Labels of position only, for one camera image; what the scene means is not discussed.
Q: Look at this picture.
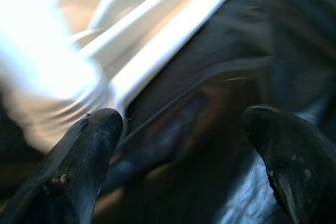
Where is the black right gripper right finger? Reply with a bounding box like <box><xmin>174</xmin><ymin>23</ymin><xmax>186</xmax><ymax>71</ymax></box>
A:
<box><xmin>243</xmin><ymin>104</ymin><xmax>336</xmax><ymax>224</ymax></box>

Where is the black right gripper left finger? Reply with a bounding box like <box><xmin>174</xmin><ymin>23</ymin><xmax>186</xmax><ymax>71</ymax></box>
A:
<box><xmin>0</xmin><ymin>107</ymin><xmax>124</xmax><ymax>224</ymax></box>

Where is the white plastic table leg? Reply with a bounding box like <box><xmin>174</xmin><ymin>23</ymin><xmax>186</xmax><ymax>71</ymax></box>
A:
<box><xmin>0</xmin><ymin>0</ymin><xmax>113</xmax><ymax>154</ymax></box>

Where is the white plastic table top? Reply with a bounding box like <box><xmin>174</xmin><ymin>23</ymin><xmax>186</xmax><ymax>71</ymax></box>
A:
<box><xmin>39</xmin><ymin>0</ymin><xmax>253</xmax><ymax>120</ymax></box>

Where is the black plastic table cover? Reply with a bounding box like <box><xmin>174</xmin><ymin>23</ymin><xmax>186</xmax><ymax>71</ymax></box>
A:
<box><xmin>0</xmin><ymin>0</ymin><xmax>336</xmax><ymax>224</ymax></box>

